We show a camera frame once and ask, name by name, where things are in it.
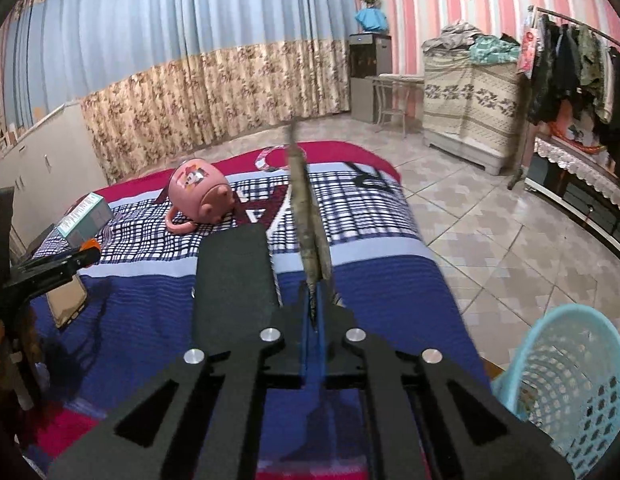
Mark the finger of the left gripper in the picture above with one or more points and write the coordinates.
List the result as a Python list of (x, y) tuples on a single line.
[(6, 216), (38, 276)]

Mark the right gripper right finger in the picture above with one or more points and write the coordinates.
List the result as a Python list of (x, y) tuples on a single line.
[(429, 419)]

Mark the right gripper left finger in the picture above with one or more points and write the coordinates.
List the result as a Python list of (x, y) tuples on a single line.
[(200, 418)]

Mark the camouflage patterned packet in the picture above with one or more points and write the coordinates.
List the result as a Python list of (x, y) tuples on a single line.
[(312, 240)]

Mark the orange tangerine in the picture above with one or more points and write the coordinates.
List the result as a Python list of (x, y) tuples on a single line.
[(90, 245)]

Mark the brown phone case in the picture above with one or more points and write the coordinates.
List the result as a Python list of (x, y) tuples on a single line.
[(67, 302)]

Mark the white cupboard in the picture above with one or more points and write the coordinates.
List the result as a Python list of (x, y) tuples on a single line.
[(50, 167)]

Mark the teal white carton box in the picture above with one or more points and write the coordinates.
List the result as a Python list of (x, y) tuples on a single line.
[(85, 221)]

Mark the striped blue red blanket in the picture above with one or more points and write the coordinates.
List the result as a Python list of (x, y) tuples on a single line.
[(155, 295)]

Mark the black wallet case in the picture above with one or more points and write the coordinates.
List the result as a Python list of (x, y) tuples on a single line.
[(235, 291)]

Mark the light blue plastic basket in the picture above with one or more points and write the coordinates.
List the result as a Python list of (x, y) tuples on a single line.
[(565, 380)]

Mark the blue floral curtain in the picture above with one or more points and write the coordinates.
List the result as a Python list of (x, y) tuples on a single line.
[(157, 78)]

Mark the low tv stand lace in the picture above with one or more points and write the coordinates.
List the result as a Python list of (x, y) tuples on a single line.
[(573, 181)]

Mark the cloth covered cabinet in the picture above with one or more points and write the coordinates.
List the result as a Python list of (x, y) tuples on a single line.
[(472, 111)]

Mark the water dispenser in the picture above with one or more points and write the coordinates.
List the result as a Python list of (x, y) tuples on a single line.
[(369, 56)]

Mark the clothes rack with garments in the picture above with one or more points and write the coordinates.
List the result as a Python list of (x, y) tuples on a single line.
[(571, 100)]

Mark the pile of clothes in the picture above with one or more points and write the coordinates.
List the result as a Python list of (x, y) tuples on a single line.
[(482, 49)]

